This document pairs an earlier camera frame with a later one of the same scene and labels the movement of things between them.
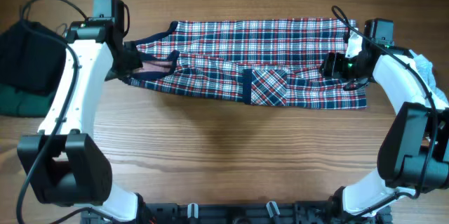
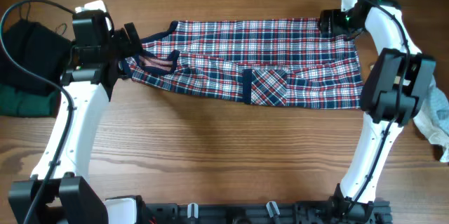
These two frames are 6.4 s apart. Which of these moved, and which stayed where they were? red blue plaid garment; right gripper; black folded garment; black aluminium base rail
Moved: right gripper
Stayed: black folded garment; black aluminium base rail; red blue plaid garment
